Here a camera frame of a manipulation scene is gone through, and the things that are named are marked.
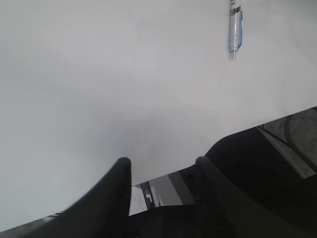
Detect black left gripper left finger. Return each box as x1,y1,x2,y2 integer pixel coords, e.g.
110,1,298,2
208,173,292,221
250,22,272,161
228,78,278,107
0,157,132,238

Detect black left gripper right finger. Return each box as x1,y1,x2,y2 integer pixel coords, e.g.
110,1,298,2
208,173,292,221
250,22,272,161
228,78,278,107
195,157,317,238

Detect light blue pen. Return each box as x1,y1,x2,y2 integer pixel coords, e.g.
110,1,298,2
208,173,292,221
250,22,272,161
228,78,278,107
229,0,243,60

